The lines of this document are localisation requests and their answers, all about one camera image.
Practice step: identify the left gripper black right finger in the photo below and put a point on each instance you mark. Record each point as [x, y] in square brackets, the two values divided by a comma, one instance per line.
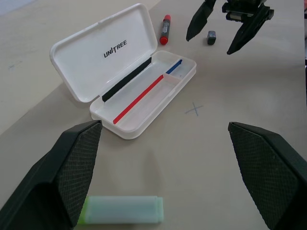
[275, 177]

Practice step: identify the red capped marker pen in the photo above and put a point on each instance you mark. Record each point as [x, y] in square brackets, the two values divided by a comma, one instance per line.
[165, 28]

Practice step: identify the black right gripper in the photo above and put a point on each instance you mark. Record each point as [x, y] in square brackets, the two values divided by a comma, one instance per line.
[242, 9]

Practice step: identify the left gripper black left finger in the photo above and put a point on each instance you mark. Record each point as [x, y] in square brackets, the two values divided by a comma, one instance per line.
[48, 182]

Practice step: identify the white Unitree pencil case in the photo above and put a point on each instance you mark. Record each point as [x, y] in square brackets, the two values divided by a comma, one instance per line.
[96, 60]

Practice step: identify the small black eraser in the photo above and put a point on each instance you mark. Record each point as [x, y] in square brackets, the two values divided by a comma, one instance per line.
[212, 38]

